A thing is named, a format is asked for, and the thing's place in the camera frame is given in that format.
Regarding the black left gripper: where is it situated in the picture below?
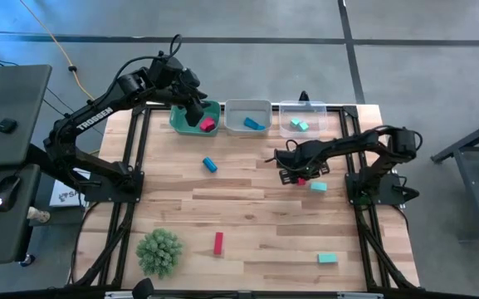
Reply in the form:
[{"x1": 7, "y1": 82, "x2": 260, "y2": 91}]
[{"x1": 151, "y1": 56, "x2": 209, "y2": 128}]

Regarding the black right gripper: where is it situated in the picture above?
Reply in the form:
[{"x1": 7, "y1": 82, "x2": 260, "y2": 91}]
[{"x1": 274, "y1": 140, "x2": 331, "y2": 186}]

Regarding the green plastic bin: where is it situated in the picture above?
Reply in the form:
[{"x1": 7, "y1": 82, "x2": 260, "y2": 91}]
[{"x1": 169, "y1": 99, "x2": 222, "y2": 137}]

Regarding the clear plastic bin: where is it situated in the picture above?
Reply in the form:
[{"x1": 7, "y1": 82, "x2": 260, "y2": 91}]
[{"x1": 278, "y1": 100, "x2": 330, "y2": 140}]

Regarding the light grey plastic bin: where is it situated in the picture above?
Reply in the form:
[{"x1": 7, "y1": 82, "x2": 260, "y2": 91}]
[{"x1": 224, "y1": 98, "x2": 273, "y2": 137}]

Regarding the white printed sheet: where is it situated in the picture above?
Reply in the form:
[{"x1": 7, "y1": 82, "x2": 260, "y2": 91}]
[{"x1": 49, "y1": 168, "x2": 90, "y2": 208}]

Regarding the green artificial plant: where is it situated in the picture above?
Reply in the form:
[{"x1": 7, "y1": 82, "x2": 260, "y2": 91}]
[{"x1": 135, "y1": 227, "x2": 184, "y2": 279}]

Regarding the large dark grey desk top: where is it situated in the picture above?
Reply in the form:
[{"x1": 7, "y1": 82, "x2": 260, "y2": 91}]
[{"x1": 0, "y1": 64, "x2": 52, "y2": 168}]

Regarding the small black device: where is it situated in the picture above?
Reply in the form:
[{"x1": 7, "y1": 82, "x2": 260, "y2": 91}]
[{"x1": 0, "y1": 118, "x2": 19, "y2": 135}]

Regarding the small beige knob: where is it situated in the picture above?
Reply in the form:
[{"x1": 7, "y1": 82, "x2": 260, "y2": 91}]
[{"x1": 27, "y1": 206, "x2": 51, "y2": 224}]

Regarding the black computer mouse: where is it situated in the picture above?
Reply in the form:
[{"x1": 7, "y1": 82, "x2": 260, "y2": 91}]
[{"x1": 0, "y1": 175, "x2": 22, "y2": 213}]

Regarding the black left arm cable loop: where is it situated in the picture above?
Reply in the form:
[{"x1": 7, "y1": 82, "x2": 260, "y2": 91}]
[{"x1": 168, "y1": 33, "x2": 183, "y2": 57}]

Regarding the black aluminium rig frame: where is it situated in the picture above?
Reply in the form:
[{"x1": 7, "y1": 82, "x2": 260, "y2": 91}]
[{"x1": 66, "y1": 101, "x2": 422, "y2": 292}]

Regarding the yellow floor cable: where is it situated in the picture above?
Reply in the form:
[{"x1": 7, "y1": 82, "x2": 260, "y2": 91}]
[{"x1": 17, "y1": 0, "x2": 110, "y2": 117}]

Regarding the silver metal bracket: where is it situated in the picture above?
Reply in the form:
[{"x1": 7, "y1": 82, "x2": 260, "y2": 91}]
[
  {"x1": 337, "y1": 292, "x2": 384, "y2": 299},
  {"x1": 105, "y1": 290, "x2": 153, "y2": 299}
]

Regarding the black metal stand frame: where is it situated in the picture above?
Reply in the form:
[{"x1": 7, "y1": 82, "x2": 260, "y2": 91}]
[{"x1": 429, "y1": 111, "x2": 479, "y2": 242}]

